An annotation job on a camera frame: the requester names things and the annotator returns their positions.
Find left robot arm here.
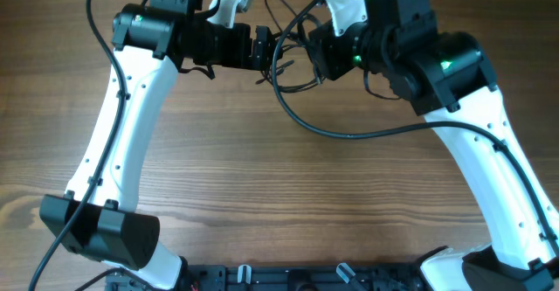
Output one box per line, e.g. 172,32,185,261
39,0,275,290

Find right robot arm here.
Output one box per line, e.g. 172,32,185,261
309,0,558,290

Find right camera cable black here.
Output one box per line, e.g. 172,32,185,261
272,0,558,258

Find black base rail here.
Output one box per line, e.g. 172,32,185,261
104,262,424,291

